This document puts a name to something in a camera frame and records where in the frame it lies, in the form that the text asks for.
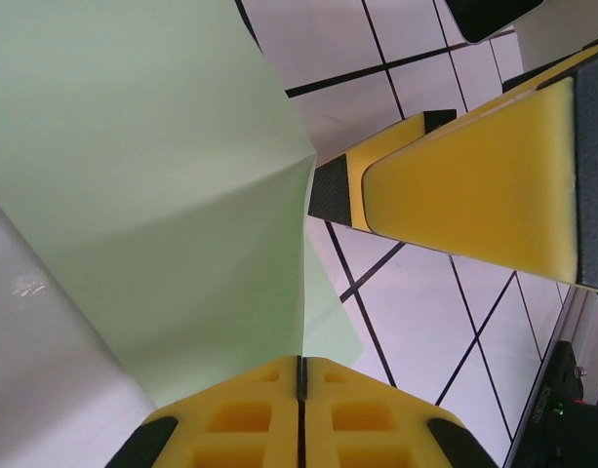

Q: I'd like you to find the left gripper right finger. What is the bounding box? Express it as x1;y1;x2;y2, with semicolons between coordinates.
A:
301;356;499;468

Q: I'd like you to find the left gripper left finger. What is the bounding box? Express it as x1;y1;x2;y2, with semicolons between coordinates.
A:
105;355;299;468

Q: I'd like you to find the light green paper sheet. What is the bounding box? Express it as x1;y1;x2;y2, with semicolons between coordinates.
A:
0;0;366;409

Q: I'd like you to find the long aluminium mounting rail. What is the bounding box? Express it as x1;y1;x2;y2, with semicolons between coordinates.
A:
501;285;598;468

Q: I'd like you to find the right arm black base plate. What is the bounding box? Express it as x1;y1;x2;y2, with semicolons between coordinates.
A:
505;340;598;468

